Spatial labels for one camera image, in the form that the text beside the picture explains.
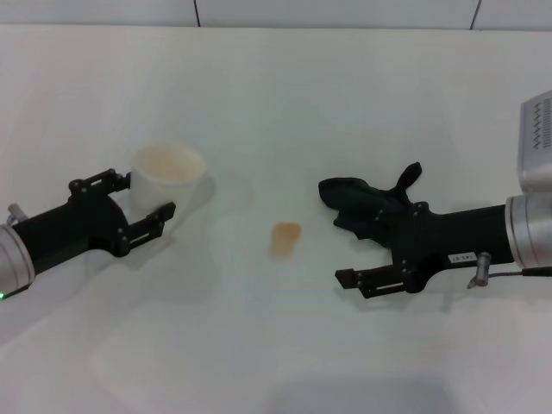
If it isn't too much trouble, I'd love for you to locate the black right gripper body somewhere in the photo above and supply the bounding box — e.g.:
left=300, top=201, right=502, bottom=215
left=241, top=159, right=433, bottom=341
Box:
left=374, top=201, right=517, bottom=294

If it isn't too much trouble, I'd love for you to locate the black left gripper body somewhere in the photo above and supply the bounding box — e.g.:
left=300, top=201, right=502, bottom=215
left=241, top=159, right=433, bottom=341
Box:
left=12, top=189, right=130, bottom=275

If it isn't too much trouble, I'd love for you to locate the clear plastic cup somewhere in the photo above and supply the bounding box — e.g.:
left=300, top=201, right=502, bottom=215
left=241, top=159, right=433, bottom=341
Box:
left=129, top=143, right=208, bottom=225

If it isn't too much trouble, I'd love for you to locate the dark blue rag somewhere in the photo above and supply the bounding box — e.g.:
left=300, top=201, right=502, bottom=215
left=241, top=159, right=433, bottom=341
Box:
left=317, top=162, right=423, bottom=250

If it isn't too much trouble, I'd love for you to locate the brown water stain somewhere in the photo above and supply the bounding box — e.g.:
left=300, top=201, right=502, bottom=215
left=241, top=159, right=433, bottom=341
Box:
left=267, top=222, right=302, bottom=261

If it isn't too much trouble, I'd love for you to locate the right gripper cable with plug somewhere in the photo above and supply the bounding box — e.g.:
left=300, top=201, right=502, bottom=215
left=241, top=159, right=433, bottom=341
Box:
left=467, top=252, right=552, bottom=289

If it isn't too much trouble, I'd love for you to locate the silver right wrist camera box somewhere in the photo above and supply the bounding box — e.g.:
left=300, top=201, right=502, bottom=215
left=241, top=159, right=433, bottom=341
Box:
left=519, top=90, right=552, bottom=195

